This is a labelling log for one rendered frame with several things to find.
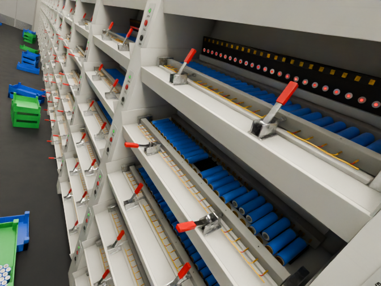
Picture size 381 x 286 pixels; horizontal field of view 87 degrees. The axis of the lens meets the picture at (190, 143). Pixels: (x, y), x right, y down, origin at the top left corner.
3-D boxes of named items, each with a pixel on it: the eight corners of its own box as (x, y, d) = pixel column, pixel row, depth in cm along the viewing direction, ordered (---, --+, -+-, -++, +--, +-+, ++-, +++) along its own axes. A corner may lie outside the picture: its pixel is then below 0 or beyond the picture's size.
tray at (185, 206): (256, 342, 28) (279, 318, 23) (123, 137, 69) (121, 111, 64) (326, 266, 38) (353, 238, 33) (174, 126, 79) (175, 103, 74)
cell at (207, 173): (220, 163, 51) (199, 171, 48) (224, 169, 50) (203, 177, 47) (217, 167, 52) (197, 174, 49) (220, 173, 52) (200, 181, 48)
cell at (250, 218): (271, 212, 42) (250, 226, 39) (265, 206, 43) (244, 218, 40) (274, 206, 41) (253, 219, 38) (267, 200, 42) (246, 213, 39)
